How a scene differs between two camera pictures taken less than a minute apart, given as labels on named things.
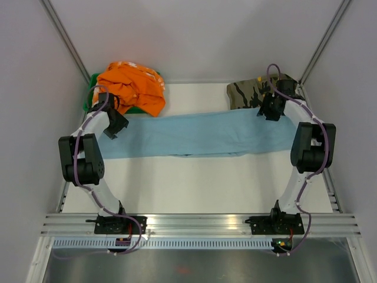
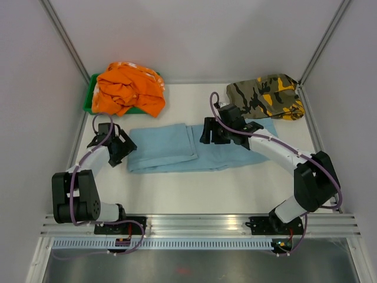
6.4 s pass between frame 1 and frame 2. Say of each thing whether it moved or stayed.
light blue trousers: moved
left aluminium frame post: stayed
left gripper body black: moved
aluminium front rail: stayed
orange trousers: stayed
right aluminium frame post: stayed
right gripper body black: moved
